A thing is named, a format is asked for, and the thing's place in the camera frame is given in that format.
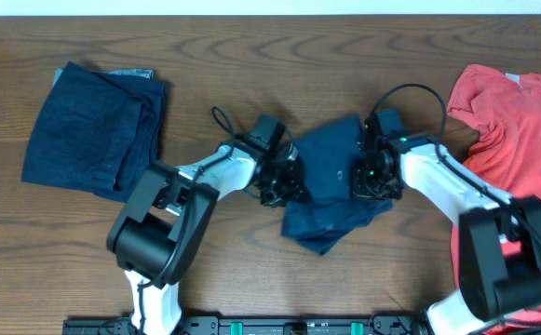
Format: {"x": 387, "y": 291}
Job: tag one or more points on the navy blue shorts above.
{"x": 327, "y": 155}

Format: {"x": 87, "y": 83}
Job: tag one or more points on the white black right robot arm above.
{"x": 499, "y": 235}

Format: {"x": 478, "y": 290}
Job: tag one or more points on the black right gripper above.
{"x": 366, "y": 181}

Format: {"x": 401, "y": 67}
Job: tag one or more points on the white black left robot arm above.
{"x": 160, "y": 228}

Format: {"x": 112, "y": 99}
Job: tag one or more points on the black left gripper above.
{"x": 284, "y": 184}

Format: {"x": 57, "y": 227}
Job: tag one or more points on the red t-shirt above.
{"x": 505, "y": 109}

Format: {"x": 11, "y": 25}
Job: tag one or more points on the folded dark navy garment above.
{"x": 97, "y": 132}

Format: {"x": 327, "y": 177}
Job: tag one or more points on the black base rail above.
{"x": 378, "y": 324}

